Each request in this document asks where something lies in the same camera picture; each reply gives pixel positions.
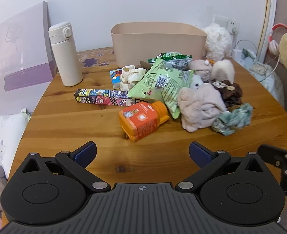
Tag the white wall plug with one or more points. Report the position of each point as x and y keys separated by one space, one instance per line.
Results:
x=234 y=31

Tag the white door frame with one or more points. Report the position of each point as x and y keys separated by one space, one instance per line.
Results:
x=267 y=17

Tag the green white snack bag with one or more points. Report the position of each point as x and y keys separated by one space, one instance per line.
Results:
x=177 y=61

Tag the green scrunchie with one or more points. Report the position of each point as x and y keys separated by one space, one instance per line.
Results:
x=233 y=119

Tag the white printed pillow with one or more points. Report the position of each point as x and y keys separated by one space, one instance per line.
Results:
x=2 y=136

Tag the wooden desktop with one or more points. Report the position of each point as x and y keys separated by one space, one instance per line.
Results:
x=72 y=126

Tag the floral patterned table mat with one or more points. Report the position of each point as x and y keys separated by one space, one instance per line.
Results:
x=94 y=58

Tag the colourful cartoon snack packet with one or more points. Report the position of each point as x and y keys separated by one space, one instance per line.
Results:
x=114 y=79

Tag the large green snack bag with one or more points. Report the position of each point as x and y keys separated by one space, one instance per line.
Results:
x=145 y=85

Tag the beige plastic storage bin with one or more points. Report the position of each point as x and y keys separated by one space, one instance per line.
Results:
x=145 y=46

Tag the white thermos bottle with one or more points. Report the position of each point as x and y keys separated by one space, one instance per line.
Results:
x=65 y=61

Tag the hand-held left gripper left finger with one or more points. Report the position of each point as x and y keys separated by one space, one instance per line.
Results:
x=85 y=153

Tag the white wall socket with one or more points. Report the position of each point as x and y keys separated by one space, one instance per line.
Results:
x=225 y=22

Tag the pale purple board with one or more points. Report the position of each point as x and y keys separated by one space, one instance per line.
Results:
x=19 y=53

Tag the cream fluffy scrunchie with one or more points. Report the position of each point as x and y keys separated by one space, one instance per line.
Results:
x=223 y=70

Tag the pale pink fuzzy sock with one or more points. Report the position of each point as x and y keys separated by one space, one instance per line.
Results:
x=199 y=109

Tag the narrow green snack bag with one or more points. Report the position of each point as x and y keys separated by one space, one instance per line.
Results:
x=171 y=102

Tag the cream satin scrunchie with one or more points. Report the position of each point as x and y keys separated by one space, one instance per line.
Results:
x=133 y=75

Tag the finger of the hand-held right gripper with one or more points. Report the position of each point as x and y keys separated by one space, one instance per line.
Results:
x=272 y=154

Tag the pink white headphones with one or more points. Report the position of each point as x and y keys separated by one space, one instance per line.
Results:
x=273 y=45

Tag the white plush toy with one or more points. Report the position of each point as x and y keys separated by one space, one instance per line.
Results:
x=217 y=41

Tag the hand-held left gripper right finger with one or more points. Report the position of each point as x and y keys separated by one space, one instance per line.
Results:
x=201 y=153

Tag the long cartoon printed box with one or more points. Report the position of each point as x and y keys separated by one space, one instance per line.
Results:
x=97 y=97

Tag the orange plastic bottle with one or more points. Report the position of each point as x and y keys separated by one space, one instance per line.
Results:
x=141 y=119

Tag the brown scrunchie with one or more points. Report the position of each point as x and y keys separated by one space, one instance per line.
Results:
x=233 y=95

